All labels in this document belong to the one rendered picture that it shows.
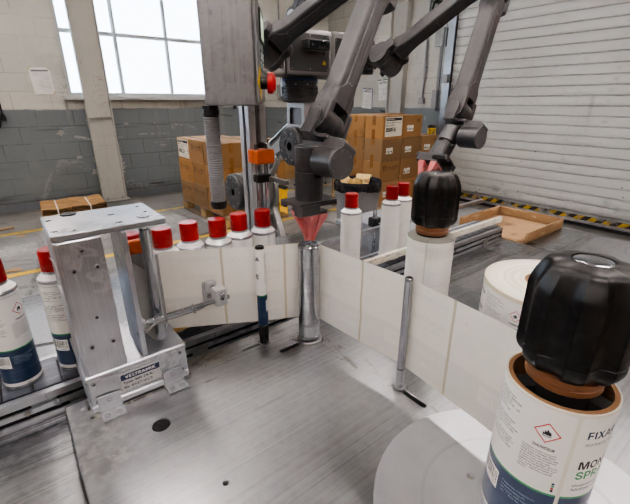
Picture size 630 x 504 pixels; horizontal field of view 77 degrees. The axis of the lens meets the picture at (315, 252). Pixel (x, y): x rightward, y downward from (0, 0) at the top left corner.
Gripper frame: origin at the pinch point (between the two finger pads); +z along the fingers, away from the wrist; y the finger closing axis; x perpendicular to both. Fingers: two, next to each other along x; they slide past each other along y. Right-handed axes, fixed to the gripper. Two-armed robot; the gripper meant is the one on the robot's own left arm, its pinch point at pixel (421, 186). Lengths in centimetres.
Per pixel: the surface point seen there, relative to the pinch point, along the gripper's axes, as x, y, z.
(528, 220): 71, 1, -30
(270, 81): -55, 0, 13
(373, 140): 203, -251, -150
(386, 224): -6.1, 0.9, 16.0
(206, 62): -64, -5, 17
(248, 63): -59, -1, 13
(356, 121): 190, -279, -165
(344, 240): -16.1, 0.1, 26.6
